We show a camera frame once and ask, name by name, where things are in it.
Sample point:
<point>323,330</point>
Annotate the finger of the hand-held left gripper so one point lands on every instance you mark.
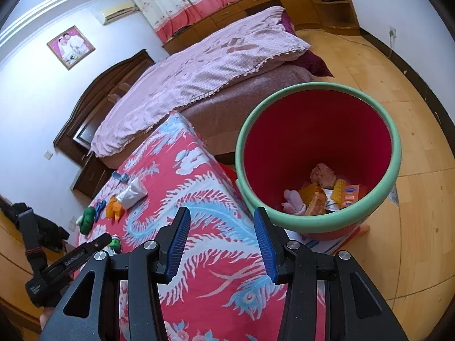
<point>101,241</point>

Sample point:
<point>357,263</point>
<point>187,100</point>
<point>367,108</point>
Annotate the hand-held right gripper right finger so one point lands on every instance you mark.
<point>266,247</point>

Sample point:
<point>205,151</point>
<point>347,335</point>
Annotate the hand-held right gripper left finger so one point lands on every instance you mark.
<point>177,243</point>

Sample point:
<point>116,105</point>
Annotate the small tissue paper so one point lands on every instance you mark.
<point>294,201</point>

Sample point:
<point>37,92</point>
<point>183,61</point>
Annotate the orange snack packet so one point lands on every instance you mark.
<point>315,201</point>

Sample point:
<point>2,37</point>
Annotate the yellow corn cob toy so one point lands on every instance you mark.
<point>338,189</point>

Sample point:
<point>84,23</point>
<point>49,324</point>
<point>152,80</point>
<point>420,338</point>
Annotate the red bucket with green rim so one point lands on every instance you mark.
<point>320,131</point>

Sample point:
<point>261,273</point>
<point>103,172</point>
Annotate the green figure toy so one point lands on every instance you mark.
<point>114,243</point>

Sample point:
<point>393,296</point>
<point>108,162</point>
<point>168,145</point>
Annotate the green plush toy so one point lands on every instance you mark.
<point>87,218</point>

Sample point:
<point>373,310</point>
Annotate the blue plastic toy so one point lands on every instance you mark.
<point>100,206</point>

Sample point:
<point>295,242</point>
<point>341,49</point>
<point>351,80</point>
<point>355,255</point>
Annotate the orange wrapper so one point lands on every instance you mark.
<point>115,209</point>

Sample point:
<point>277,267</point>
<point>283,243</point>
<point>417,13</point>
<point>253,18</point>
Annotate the white printed papers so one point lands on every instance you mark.
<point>309,244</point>

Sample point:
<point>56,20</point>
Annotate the red phoenix print tablecloth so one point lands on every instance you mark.
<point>213,273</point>

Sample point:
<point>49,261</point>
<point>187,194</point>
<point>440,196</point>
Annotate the black clothing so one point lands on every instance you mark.
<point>49,231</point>

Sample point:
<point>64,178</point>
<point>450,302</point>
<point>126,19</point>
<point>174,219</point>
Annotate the white plastic bag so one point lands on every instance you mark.
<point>132,193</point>

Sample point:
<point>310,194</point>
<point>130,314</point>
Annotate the dark wooden nightstand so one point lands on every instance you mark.
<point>90,177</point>

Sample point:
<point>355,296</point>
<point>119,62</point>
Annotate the blue clip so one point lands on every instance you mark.
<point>120,177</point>

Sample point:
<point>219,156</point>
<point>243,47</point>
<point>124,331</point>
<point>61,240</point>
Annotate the orange box with blue label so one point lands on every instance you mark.
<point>353,193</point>

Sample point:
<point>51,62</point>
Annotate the bed with brown cover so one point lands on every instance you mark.
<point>231,104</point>

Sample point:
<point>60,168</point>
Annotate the dark wooden headboard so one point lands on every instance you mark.
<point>99,88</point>

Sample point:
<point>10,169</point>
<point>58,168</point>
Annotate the pink checked quilt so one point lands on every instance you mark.
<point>199,71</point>

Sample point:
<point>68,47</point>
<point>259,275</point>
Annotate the maroon pillow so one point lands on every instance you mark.
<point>288,25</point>
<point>316,64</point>

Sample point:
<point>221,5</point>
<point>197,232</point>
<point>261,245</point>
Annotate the white wall switch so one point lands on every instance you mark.
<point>72,222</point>
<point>48,155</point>

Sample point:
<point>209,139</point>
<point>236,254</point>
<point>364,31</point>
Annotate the framed wall photo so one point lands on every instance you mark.
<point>71,46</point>

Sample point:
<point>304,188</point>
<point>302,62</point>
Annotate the wall air conditioner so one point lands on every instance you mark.
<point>115,11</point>

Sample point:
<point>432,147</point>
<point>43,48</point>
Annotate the white wall socket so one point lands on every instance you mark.
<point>392,32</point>

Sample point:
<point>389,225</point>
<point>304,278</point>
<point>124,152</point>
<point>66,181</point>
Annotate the wooden wall cabinet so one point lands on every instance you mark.
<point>302,0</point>

